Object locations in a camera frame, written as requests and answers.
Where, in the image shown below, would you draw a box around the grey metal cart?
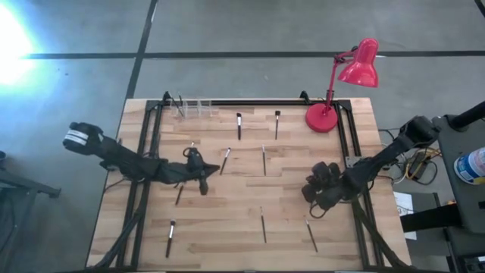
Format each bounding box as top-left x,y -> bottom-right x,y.
431,113 -> 485,234

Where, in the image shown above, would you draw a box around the white paper sheet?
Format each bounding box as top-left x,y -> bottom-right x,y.
393,191 -> 418,240

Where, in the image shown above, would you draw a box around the white blue canister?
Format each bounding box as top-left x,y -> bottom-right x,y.
453,146 -> 485,186

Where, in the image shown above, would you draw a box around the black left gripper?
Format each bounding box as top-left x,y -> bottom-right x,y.
166,148 -> 221,196

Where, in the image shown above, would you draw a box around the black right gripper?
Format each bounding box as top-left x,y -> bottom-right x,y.
302,162 -> 344,212

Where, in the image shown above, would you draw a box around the black stand legs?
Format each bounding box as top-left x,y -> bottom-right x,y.
0,151 -> 61,273

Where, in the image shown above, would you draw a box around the clear acrylic brush organizer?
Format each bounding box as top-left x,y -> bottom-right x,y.
169,99 -> 213,118

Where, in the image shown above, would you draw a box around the black metal table frame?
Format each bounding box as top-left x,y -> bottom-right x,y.
92,90 -> 414,272

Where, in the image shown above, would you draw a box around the red desk lamp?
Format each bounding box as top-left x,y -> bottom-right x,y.
305,36 -> 380,133

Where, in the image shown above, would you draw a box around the black power adapter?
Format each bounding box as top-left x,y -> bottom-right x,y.
411,151 -> 429,174

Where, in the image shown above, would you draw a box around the tangled power cables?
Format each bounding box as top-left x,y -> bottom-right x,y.
378,127 -> 443,187

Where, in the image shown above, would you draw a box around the black pole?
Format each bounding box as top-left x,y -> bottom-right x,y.
449,100 -> 485,130

